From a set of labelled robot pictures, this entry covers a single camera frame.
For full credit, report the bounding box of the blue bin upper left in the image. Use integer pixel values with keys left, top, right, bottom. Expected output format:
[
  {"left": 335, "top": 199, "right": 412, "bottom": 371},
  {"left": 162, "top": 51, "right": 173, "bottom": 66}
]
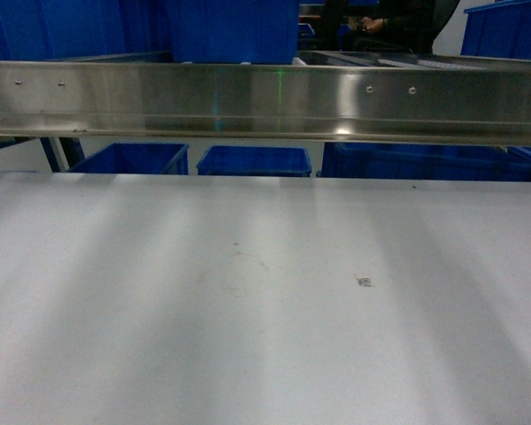
[{"left": 0, "top": 0, "right": 172, "bottom": 61}]

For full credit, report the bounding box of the blue bin lower left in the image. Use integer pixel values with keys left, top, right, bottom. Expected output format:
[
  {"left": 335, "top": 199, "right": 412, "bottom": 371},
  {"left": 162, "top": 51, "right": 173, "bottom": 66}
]
[{"left": 67, "top": 143, "right": 189, "bottom": 175}]

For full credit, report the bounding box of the blue bin lower middle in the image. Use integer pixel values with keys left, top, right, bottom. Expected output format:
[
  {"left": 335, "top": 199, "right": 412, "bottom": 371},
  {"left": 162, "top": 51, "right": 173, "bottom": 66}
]
[{"left": 196, "top": 145, "right": 312, "bottom": 177}]

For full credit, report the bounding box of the blue bin lower right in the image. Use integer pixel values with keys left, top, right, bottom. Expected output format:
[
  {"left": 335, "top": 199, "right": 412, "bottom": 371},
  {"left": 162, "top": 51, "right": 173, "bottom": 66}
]
[{"left": 317, "top": 143, "right": 531, "bottom": 182}]

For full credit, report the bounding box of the stainless steel shelf rail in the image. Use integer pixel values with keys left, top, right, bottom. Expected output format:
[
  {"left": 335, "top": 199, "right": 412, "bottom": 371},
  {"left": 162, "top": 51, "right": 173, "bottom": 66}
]
[{"left": 0, "top": 59, "right": 531, "bottom": 146}]

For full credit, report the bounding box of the blue bin upper centre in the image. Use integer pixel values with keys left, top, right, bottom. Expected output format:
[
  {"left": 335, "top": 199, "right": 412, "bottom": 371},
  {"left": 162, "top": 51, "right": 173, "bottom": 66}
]
[{"left": 166, "top": 0, "right": 299, "bottom": 65}]

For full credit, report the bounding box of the seated person in black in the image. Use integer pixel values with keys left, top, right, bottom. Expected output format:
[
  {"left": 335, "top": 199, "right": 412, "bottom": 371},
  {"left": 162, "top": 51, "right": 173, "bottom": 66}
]
[{"left": 321, "top": 1, "right": 459, "bottom": 55}]

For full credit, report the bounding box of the blue bin upper right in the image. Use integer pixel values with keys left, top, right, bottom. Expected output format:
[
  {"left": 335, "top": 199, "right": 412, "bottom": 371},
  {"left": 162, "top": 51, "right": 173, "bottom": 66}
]
[{"left": 461, "top": 1, "right": 531, "bottom": 60}]

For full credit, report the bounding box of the blue bin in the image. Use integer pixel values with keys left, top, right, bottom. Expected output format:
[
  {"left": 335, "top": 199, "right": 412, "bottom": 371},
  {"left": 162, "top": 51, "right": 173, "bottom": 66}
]
[
  {"left": 317, "top": 143, "right": 531, "bottom": 182},
  {"left": 196, "top": 145, "right": 312, "bottom": 177},
  {"left": 461, "top": 1, "right": 531, "bottom": 60},
  {"left": 0, "top": 0, "right": 172, "bottom": 61},
  {"left": 166, "top": 0, "right": 299, "bottom": 65},
  {"left": 67, "top": 143, "right": 189, "bottom": 175}
]

